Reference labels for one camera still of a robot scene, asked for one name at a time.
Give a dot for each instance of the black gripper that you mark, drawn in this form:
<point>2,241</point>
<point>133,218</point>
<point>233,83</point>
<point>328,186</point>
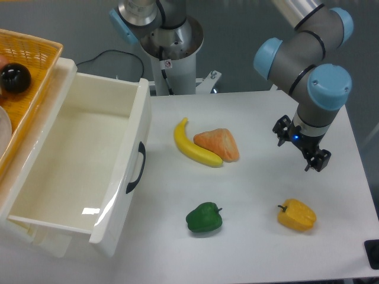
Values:
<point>316,158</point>

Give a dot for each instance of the yellow bell pepper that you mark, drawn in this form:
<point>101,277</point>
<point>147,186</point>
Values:
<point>296,215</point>

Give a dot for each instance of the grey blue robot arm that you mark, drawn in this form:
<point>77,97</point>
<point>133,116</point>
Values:
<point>295,66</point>

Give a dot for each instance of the green bell pepper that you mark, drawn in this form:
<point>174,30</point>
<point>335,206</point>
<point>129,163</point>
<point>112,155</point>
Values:
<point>204,218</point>

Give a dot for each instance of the orange croissant bread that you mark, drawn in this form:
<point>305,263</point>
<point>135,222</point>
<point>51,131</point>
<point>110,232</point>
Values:
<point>219,141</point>

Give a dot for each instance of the yellow banana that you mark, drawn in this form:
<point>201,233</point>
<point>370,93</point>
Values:
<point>193,151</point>

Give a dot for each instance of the black corner object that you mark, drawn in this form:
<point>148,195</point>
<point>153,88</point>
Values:
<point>372,251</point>

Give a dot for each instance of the white plastic drawer box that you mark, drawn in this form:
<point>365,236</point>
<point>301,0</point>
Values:
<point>64,192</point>

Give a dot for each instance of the orange woven basket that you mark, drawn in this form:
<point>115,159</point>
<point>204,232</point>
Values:
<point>39,56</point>

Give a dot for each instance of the black shiny ball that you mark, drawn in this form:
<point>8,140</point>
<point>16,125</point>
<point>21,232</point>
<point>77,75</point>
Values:
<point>15,78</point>

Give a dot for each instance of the white metal bracket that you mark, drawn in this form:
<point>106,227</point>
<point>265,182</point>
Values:
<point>207,85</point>

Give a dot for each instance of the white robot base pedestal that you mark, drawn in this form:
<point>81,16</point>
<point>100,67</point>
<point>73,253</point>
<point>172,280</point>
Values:
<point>172,55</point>

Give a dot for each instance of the black drawer handle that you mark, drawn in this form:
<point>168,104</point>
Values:
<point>138,171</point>

